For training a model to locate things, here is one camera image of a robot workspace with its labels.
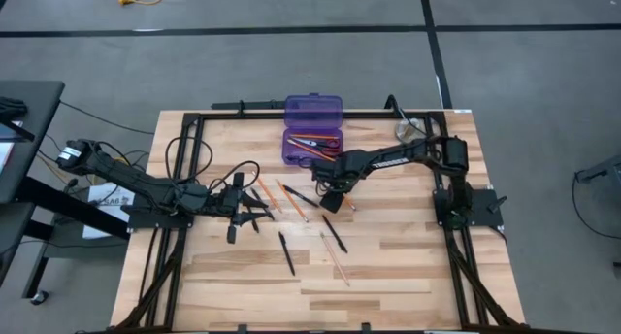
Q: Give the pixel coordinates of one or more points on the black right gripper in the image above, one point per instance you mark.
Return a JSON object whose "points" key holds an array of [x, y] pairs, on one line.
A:
{"points": [[337, 171]]}

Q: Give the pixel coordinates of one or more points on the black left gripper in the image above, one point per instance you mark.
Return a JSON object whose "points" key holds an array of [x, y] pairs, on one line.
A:
{"points": [[225, 203]]}

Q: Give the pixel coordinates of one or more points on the orange pencil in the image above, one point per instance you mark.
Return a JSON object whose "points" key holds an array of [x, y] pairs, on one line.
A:
{"points": [[267, 191], [315, 136], [292, 201], [303, 147], [350, 204]]}

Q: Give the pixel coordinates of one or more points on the black pen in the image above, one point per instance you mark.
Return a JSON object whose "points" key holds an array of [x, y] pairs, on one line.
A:
{"points": [[286, 254], [268, 212], [254, 226], [301, 196], [335, 234]]}

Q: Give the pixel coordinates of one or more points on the red and black scissors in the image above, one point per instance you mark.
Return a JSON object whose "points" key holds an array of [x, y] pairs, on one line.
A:
{"points": [[310, 142]]}

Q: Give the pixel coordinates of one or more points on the natural wood pencil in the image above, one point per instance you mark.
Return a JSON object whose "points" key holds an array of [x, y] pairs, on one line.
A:
{"points": [[334, 259]]}

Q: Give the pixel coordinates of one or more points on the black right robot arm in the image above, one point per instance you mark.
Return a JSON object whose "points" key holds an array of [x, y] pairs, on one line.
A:
{"points": [[398, 160]]}

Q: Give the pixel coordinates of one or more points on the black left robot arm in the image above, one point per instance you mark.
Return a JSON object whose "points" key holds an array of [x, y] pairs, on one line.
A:
{"points": [[121, 174]]}

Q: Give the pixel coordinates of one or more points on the purple translucent supply box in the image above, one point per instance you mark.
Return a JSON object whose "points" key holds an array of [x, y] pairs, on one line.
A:
{"points": [[313, 110]]}

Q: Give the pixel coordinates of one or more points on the white labelled box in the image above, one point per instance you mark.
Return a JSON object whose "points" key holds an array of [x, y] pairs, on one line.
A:
{"points": [[121, 200]]}

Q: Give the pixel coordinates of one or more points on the black caster wheel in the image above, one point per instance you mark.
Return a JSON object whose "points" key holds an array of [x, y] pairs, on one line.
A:
{"points": [[39, 297]]}

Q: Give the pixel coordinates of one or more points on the black desk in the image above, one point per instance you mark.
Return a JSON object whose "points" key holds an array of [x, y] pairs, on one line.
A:
{"points": [[43, 110]]}

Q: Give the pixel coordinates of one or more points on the black tablet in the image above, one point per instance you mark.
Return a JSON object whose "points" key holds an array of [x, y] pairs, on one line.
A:
{"points": [[14, 130]]}

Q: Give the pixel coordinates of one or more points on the black bundle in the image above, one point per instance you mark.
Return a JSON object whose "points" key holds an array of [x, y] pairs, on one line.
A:
{"points": [[12, 108]]}

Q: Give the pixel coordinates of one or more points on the grey floor stand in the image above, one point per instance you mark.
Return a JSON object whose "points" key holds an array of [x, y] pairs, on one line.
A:
{"points": [[601, 170]]}

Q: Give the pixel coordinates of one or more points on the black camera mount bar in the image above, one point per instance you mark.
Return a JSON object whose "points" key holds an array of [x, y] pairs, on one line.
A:
{"points": [[252, 104]]}

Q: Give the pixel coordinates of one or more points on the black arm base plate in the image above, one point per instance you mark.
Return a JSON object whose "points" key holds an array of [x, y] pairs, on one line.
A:
{"points": [[485, 217], [155, 222]]}

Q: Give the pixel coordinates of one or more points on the black aluminium table frame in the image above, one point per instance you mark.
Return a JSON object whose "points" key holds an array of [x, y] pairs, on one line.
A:
{"points": [[223, 115]]}

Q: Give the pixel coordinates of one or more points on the black desk leg frame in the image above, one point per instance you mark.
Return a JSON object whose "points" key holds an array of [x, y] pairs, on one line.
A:
{"points": [[73, 207]]}

